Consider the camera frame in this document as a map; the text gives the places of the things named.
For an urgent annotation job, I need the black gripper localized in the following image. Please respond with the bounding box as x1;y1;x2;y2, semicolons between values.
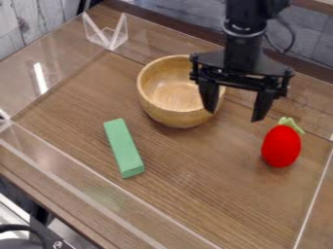
189;50;295;122

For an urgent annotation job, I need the wooden bowl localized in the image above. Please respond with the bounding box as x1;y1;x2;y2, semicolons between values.
137;54;227;128

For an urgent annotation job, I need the red plush fruit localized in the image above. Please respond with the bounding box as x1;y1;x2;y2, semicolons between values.
261;117;307;168

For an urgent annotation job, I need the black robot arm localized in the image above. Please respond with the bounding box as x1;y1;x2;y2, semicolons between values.
191;0;295;122

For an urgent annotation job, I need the green rectangular block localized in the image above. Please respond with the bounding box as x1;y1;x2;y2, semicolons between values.
105;119;145;179

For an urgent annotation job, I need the clear acrylic tray wall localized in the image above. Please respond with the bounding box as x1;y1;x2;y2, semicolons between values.
0;16;333;249

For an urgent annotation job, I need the clear acrylic corner bracket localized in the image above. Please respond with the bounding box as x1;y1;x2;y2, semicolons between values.
82;13;129;51

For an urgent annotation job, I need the black table clamp mount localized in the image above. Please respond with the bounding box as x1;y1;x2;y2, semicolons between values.
0;221;78;249

